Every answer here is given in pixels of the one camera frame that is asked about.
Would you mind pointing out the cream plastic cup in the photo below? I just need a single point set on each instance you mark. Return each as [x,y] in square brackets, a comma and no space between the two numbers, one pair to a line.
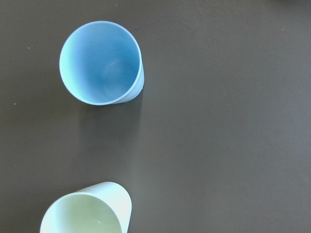
[102,208]

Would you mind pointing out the blue plastic cup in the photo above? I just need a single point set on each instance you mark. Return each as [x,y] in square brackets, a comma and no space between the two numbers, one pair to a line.
[100,63]

